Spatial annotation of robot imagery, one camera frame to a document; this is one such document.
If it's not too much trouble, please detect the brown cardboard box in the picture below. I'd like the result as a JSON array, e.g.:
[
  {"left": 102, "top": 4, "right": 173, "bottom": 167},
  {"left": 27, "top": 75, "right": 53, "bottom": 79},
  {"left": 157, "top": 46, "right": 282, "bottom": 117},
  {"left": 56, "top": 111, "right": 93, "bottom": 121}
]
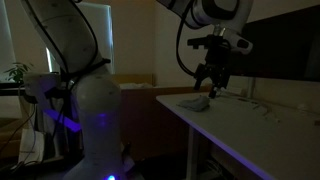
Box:
[{"left": 111, "top": 72, "right": 156, "bottom": 90}]

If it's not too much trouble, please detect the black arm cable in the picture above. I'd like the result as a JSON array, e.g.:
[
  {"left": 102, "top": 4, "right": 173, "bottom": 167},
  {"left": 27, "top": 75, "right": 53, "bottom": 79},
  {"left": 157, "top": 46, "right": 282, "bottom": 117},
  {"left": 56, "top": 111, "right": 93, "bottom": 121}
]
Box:
[{"left": 175, "top": 9, "right": 198, "bottom": 78}]

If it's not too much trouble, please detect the white paper bag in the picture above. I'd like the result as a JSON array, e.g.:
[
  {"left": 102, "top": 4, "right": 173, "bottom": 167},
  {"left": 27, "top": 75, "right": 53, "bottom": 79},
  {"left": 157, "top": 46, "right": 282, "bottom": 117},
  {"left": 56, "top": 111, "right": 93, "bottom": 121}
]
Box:
[{"left": 17, "top": 128, "right": 46, "bottom": 165}]

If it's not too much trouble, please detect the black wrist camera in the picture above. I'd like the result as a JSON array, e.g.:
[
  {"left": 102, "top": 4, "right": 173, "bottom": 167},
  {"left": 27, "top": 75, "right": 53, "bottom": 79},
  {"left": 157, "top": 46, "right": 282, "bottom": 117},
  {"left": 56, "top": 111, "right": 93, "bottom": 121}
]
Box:
[{"left": 186, "top": 35, "right": 214, "bottom": 51}]

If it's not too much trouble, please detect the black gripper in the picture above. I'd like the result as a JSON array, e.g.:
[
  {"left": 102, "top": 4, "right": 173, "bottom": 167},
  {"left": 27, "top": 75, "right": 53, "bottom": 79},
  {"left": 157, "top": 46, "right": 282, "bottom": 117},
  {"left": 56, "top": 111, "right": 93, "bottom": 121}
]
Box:
[{"left": 193, "top": 34, "right": 233, "bottom": 100}]

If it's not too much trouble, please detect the green potted plant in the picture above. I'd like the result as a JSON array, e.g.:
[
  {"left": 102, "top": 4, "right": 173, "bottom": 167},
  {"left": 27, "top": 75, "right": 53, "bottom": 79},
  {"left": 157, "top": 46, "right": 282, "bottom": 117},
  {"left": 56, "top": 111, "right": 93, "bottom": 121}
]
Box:
[{"left": 3, "top": 61, "right": 34, "bottom": 84}]

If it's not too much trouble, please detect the white table leg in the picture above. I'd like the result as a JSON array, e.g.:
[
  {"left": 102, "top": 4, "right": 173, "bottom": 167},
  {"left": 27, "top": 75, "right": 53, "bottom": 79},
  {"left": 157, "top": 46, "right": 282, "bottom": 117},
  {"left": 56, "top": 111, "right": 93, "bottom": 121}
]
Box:
[{"left": 185, "top": 127, "right": 202, "bottom": 180}]

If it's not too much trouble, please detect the thin cable on table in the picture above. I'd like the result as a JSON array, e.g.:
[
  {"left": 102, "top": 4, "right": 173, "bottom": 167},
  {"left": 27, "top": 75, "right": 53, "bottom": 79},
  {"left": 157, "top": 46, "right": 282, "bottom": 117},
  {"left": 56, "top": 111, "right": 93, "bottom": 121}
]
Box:
[{"left": 238, "top": 95, "right": 283, "bottom": 123}]

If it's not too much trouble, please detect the white fluffy towel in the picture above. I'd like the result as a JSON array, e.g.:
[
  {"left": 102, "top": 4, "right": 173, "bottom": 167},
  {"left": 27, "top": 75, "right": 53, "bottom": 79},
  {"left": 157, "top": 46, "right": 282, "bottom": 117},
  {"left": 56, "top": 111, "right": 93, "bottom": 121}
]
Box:
[{"left": 177, "top": 95, "right": 211, "bottom": 113}]

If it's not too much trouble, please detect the brown wooden cabinet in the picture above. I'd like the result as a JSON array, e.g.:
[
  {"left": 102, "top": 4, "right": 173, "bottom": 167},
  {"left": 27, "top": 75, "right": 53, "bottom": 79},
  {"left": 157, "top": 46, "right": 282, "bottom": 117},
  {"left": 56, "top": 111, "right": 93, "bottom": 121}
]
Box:
[{"left": 119, "top": 84, "right": 214, "bottom": 162}]

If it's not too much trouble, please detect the large black monitor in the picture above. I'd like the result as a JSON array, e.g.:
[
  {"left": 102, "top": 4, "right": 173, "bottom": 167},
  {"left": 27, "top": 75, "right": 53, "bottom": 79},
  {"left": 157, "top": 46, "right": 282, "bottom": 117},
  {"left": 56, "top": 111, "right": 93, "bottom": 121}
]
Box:
[{"left": 229, "top": 4, "right": 320, "bottom": 83}]

